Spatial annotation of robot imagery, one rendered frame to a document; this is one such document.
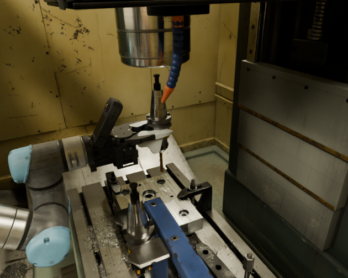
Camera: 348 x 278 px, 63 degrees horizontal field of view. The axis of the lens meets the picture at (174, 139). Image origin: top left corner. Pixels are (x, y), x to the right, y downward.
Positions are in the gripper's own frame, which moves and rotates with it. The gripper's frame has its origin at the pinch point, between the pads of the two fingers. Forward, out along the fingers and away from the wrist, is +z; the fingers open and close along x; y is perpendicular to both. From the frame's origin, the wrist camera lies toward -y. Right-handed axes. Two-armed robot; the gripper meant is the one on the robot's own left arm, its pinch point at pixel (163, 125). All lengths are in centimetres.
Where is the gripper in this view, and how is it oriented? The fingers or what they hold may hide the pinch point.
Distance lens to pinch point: 72.3
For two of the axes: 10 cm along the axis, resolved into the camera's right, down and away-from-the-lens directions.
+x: 4.2, 4.0, -8.2
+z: 9.1, -2.1, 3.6
